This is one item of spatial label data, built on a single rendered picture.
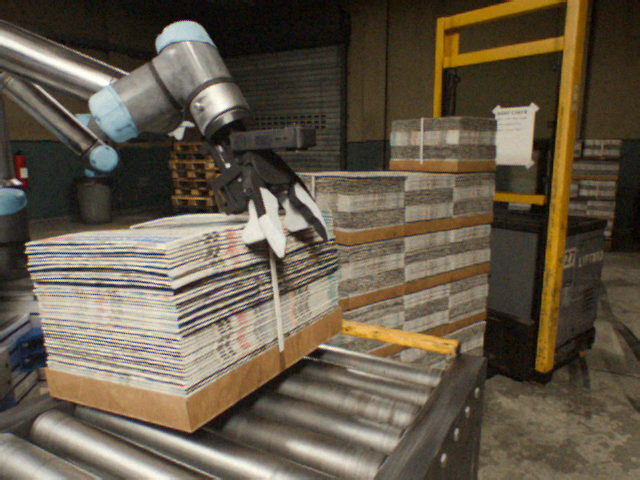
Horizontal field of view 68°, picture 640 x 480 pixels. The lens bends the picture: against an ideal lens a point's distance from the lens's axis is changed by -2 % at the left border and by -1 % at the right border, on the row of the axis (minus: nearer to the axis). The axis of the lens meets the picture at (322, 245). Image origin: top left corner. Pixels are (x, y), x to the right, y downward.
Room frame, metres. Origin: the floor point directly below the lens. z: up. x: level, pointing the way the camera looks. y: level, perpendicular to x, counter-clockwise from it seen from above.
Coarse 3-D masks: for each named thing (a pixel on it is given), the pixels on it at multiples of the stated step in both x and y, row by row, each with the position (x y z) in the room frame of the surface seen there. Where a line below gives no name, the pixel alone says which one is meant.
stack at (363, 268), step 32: (352, 256) 1.63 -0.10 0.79; (384, 256) 1.73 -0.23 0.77; (416, 256) 1.84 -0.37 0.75; (448, 256) 1.97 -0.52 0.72; (352, 288) 1.63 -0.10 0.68; (448, 288) 1.97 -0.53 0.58; (352, 320) 1.62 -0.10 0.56; (384, 320) 1.72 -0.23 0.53; (416, 320) 1.84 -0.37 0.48; (416, 352) 1.85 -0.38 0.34
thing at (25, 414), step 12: (48, 396) 0.64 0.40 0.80; (12, 408) 0.61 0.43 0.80; (24, 408) 0.61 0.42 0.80; (36, 408) 0.61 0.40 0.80; (48, 408) 0.61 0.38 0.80; (60, 408) 0.62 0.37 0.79; (72, 408) 0.64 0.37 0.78; (0, 420) 0.58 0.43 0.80; (12, 420) 0.58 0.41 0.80; (24, 420) 0.58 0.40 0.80; (0, 432) 0.55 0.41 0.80; (12, 432) 0.57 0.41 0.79; (24, 432) 0.58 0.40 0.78
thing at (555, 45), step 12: (564, 36) 2.22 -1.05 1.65; (504, 48) 2.44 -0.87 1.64; (516, 48) 2.39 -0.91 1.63; (528, 48) 2.35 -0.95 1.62; (540, 48) 2.30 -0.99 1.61; (552, 48) 2.26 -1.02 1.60; (444, 60) 2.72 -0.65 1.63; (456, 60) 2.66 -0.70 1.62; (468, 60) 2.60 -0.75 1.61; (480, 60) 2.54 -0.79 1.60; (492, 60) 2.49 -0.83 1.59; (504, 60) 2.48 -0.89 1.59
